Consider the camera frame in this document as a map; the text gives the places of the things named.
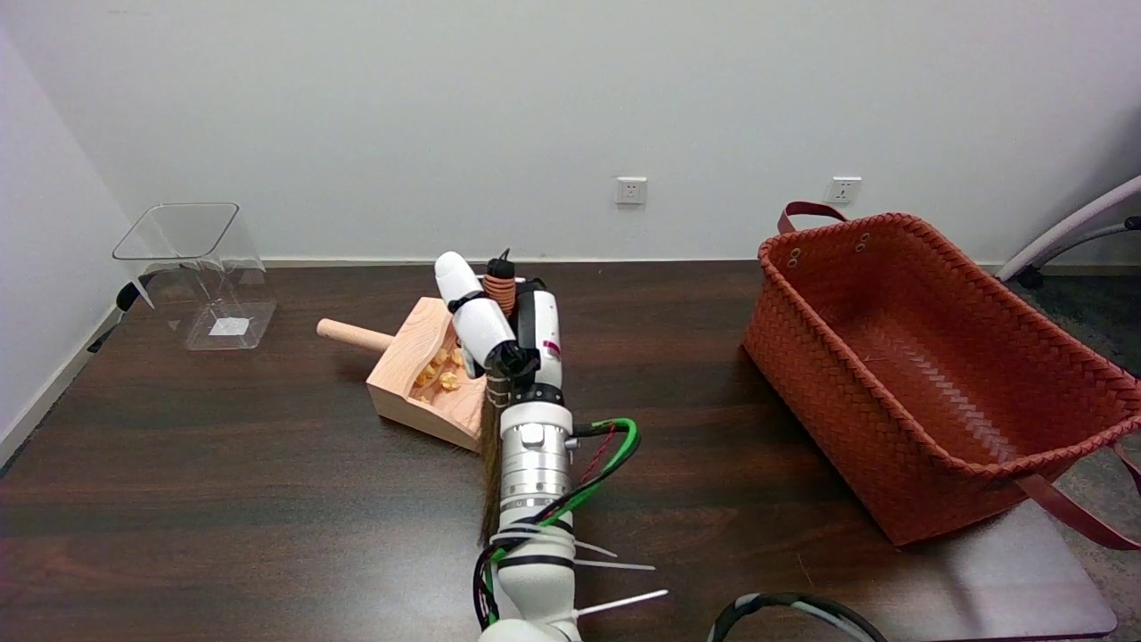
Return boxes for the clear plastic container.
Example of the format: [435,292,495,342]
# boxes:
[112,202,277,351]

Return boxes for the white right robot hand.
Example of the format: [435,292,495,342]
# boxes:
[434,251,566,409]

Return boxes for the green and black robot cable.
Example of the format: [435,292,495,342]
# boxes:
[472,417,643,630]

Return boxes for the brown bristle hand broom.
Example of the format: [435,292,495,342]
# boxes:
[480,250,519,547]

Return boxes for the red woven basket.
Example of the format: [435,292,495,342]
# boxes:
[742,202,1141,551]

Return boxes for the black and grey robot cable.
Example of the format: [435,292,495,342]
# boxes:
[709,593,888,642]

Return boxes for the wooden dustpan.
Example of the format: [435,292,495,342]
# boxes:
[316,297,487,451]

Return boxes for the grey office chair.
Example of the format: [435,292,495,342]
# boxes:
[996,174,1141,288]

